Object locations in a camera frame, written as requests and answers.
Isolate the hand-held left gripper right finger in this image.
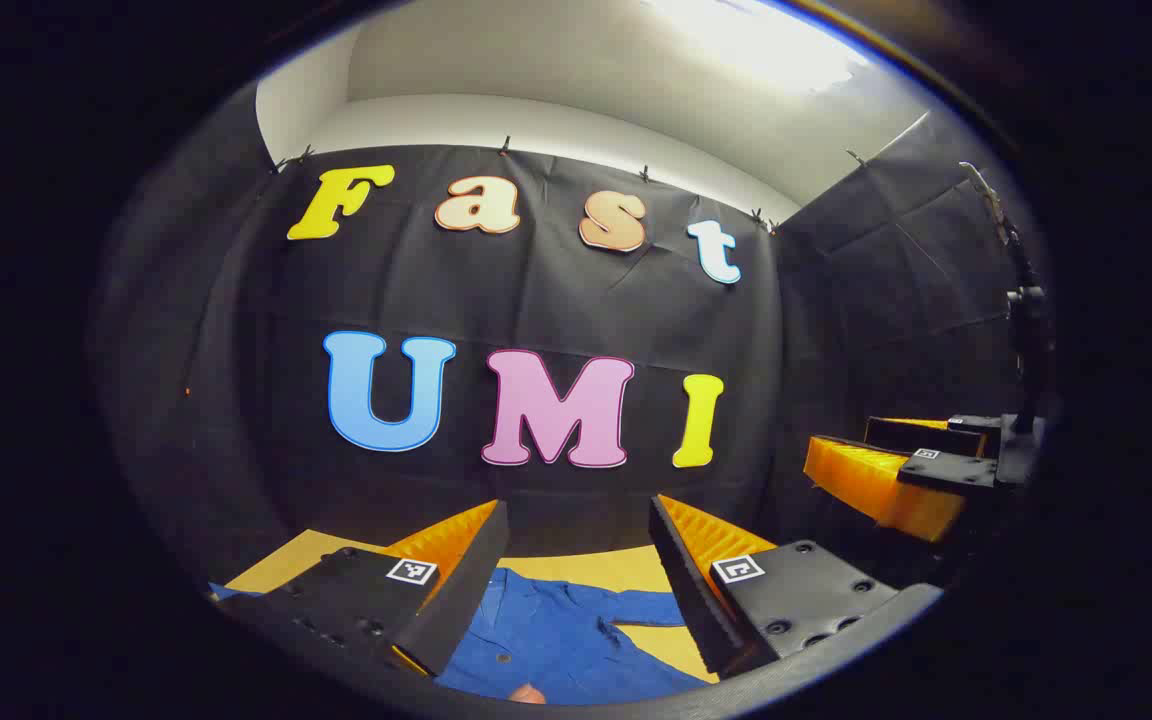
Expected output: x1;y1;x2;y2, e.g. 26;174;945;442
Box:
648;493;902;679

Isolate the black backdrop cloth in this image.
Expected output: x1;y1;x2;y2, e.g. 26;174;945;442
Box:
86;85;1047;591

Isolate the blue corduroy shirt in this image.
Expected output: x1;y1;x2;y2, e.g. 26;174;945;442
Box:
208;566;712;706

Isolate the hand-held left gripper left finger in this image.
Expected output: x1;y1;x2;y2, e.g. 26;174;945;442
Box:
264;498;512;679

